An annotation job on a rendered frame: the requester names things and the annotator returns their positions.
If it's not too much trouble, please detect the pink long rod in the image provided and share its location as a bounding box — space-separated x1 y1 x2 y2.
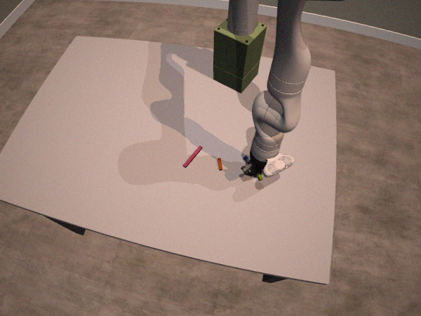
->
183 146 202 168

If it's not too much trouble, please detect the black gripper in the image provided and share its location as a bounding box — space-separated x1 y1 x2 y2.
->
241 149 266 178

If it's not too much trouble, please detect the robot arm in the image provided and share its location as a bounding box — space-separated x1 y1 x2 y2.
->
227 0 344 178

